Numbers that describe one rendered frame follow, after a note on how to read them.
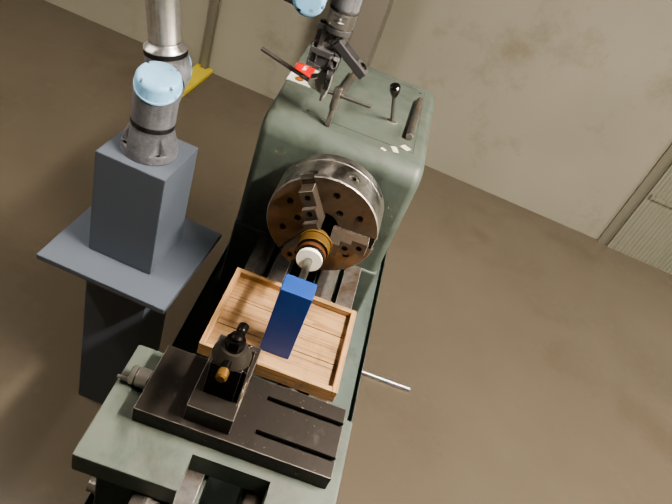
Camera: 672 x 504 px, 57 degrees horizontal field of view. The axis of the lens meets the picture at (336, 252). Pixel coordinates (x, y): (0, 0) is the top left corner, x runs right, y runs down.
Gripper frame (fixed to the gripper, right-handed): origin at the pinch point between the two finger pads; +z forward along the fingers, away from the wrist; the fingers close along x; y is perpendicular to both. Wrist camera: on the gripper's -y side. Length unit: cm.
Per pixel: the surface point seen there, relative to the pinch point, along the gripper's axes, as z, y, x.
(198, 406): 31, -1, 86
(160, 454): 40, 2, 93
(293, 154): 16.1, 2.6, 8.0
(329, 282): 47, -20, 20
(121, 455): 40, 9, 96
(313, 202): 15.4, -7.8, 27.5
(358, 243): 22.7, -22.9, 27.6
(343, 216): 19.0, -16.6, 23.6
